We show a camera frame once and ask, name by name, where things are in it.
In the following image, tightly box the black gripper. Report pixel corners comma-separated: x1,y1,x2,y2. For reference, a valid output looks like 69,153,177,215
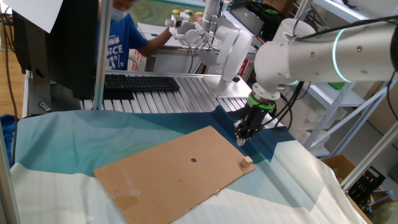
234,105,274,146

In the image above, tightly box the bare person forearm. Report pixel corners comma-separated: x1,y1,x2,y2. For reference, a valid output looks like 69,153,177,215
136,27,174,58

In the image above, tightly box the red label box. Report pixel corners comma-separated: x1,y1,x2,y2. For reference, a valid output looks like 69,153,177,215
238,58,250,78

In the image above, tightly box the white haptic device base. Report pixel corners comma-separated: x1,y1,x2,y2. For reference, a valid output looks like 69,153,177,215
198,26,254,98

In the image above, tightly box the brown cardboard sheet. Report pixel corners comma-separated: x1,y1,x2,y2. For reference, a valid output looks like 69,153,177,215
92,125,256,224

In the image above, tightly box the open cardboard box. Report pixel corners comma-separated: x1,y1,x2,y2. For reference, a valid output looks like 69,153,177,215
320,154,398,224

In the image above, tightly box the grey background workbench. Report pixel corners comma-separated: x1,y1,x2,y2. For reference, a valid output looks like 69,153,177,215
136,21,259,75

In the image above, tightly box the white metal shelving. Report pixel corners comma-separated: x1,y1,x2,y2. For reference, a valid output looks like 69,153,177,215
292,0,398,158

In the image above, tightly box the black keyboard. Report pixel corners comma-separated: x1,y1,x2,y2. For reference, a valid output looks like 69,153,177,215
104,73,181,93

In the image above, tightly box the black tool case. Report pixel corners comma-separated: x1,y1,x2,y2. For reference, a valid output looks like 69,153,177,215
230,0,301,35

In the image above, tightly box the white handheld controller grip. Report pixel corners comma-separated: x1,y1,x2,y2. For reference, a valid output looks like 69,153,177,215
164,11,215,47

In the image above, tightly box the red white box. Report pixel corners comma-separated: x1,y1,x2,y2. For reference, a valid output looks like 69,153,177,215
126,49,149,72

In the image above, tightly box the black plastic crate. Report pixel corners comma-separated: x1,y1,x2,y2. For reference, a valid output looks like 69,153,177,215
347,166,387,213

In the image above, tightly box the brown cardboard carton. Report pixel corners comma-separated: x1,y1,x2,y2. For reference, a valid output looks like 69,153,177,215
363,80,398,141

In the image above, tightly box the yellow toy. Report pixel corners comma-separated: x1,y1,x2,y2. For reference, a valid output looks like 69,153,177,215
171,8,205,26

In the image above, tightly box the person in blue shirt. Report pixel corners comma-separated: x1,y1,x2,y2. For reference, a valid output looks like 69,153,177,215
98,0,149,72

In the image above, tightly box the blue teal white tablecloth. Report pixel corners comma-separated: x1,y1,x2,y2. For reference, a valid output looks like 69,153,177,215
11,105,369,224

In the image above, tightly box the light blue face mask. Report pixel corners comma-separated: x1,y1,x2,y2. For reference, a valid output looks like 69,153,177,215
111,7,131,22

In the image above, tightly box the black monitor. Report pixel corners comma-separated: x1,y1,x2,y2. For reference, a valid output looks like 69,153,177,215
12,0,100,101

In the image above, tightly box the dark grey monitor stand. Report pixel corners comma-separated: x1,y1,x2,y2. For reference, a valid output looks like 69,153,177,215
26,70,82,116

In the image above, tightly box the blue fabric bundle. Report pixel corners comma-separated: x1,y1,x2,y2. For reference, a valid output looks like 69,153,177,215
0,114,16,167

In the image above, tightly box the white paper sheet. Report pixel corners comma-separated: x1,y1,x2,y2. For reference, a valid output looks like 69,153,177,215
1,0,65,34

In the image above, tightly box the green flange ring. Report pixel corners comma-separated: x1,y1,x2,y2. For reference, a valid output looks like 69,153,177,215
248,92,277,111

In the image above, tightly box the silver device base plate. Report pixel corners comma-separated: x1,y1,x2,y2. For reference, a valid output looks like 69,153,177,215
201,74,258,100

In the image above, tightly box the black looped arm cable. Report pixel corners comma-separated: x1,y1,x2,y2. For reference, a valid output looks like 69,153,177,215
273,81,307,138

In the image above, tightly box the aluminium frame post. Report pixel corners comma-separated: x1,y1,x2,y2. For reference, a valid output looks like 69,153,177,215
92,0,114,111
294,0,314,21
340,122,398,193
0,123,22,224

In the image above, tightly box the blue handle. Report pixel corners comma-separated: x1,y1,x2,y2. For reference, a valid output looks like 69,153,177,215
368,189,395,214

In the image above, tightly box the black camera cable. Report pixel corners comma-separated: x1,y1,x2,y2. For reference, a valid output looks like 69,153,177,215
294,14,398,42

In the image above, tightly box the black hanging cable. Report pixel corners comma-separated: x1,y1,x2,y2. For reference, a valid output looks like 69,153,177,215
1,14,19,166

